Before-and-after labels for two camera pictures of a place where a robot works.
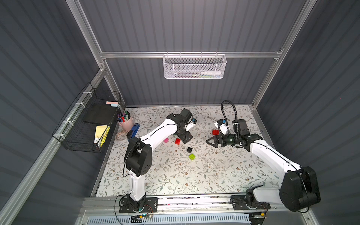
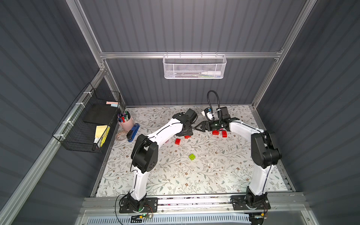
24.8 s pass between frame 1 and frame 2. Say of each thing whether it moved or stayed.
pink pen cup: stayed
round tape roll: stayed
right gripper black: moved
